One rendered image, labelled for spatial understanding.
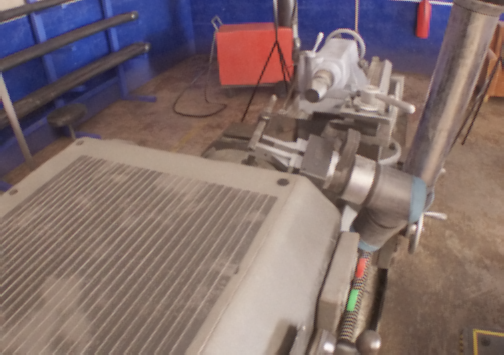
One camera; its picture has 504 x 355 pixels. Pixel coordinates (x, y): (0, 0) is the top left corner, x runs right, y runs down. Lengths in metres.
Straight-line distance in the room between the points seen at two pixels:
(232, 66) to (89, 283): 3.85
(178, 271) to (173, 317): 0.06
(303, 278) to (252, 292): 0.08
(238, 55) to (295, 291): 3.79
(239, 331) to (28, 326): 0.20
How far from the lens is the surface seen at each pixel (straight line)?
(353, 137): 0.67
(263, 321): 0.36
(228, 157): 0.77
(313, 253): 0.44
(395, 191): 0.70
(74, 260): 0.43
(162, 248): 0.40
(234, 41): 4.06
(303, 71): 1.66
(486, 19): 0.69
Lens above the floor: 1.61
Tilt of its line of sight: 33 degrees down
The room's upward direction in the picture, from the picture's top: 4 degrees counter-clockwise
